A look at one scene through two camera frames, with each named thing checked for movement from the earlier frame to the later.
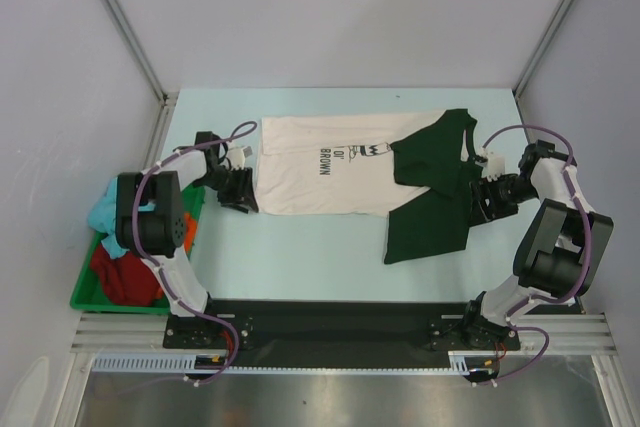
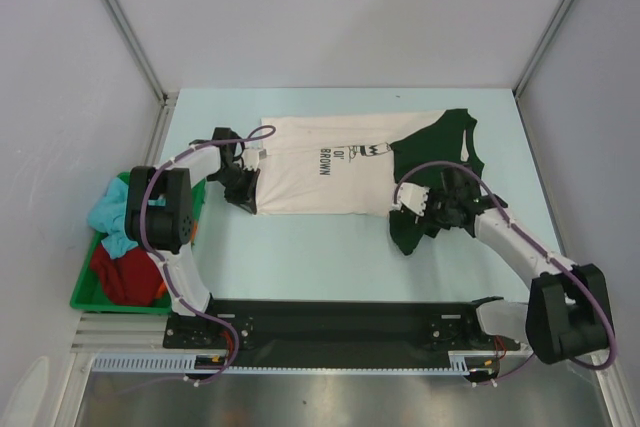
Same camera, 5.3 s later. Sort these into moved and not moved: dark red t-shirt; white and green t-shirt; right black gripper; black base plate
Moved: right black gripper
Not moved: black base plate; white and green t-shirt; dark red t-shirt
